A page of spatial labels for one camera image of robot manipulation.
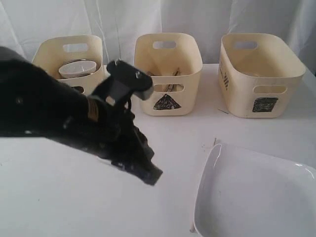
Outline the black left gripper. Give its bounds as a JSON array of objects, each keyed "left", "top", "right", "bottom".
[{"left": 49, "top": 81, "right": 163, "bottom": 186}]

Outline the short wooden chopstick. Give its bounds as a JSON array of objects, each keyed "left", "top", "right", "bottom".
[{"left": 189, "top": 137, "right": 217, "bottom": 234}]

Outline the white square plate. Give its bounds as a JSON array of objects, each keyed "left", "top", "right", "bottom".
[{"left": 194, "top": 143, "right": 316, "bottom": 237}]

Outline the white ceramic bowl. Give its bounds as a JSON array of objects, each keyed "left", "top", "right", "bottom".
[{"left": 58, "top": 60, "right": 97, "bottom": 79}]

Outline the steel fork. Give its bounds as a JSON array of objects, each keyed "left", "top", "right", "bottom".
[{"left": 163, "top": 69, "right": 184, "bottom": 92}]

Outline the steel table knife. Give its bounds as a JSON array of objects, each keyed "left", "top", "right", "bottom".
[{"left": 146, "top": 71, "right": 173, "bottom": 77}]

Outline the steel cup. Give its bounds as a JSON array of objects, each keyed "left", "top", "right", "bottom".
[{"left": 72, "top": 86, "right": 84, "bottom": 94}]

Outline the steel bowl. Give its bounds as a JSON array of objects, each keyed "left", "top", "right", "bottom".
[{"left": 59, "top": 59, "right": 99, "bottom": 75}]

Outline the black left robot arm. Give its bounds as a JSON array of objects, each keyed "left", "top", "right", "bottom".
[{"left": 0, "top": 47, "right": 162, "bottom": 186}]

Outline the cream bin with triangle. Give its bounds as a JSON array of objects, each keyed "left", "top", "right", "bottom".
[{"left": 134, "top": 33, "right": 202, "bottom": 116}]

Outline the cream bin with circle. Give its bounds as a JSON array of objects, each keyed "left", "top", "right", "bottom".
[{"left": 33, "top": 35, "right": 105, "bottom": 95}]

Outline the cream bin with square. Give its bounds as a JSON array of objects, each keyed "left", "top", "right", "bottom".
[{"left": 218, "top": 33, "right": 306, "bottom": 118}]

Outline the white backdrop curtain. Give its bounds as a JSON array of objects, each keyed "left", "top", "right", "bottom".
[{"left": 0, "top": 0, "right": 316, "bottom": 71}]

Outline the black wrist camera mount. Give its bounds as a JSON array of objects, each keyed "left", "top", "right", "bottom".
[{"left": 91, "top": 59, "right": 154, "bottom": 105}]

